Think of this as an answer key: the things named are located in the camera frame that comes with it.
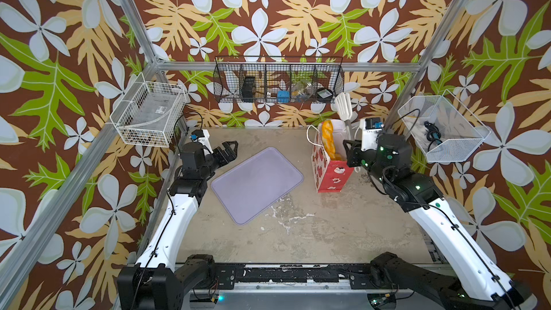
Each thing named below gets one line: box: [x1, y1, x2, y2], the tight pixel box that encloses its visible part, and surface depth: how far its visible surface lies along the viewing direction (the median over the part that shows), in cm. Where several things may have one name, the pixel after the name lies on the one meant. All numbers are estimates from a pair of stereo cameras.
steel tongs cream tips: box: [334, 91, 359, 141], surface depth 67 cm
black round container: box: [316, 87, 334, 102], surface depth 97 cm
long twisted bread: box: [321, 119, 343, 161], surface depth 88 cm
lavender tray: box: [210, 147, 305, 226], surface depth 101 cm
